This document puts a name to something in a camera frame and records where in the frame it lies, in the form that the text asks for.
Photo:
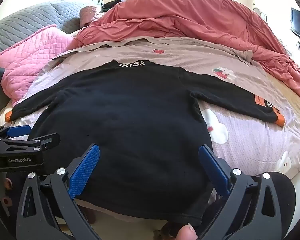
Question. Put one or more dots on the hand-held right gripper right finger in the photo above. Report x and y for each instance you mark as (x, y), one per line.
(213, 170)

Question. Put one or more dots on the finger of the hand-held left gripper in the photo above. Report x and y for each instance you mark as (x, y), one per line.
(20, 130)
(40, 142)

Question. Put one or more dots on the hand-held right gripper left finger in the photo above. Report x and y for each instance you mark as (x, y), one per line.
(86, 170)

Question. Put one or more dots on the black sweater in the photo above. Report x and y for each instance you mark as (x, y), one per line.
(127, 117)

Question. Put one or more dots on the dark clothes heap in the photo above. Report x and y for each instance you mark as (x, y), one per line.
(111, 5)

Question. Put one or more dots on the person's left hand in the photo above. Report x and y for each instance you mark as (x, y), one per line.
(7, 182)

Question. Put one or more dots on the person's right hand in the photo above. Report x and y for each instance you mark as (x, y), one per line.
(187, 233)

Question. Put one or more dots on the printed lilac bed cover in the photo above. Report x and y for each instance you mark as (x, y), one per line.
(240, 142)

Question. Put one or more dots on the pink quilted pillow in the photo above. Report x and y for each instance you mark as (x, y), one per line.
(27, 55)

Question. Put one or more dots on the yellow bed sheet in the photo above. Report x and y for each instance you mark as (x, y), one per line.
(293, 97)

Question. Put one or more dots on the grey quilted pillow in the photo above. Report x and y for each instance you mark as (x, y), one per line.
(40, 15)

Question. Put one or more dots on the small mauve pillow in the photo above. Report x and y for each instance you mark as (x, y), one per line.
(88, 15)

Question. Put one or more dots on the salmon red duvet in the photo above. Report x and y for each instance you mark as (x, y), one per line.
(190, 17)

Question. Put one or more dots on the white round fan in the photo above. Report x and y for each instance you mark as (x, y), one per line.
(259, 12)

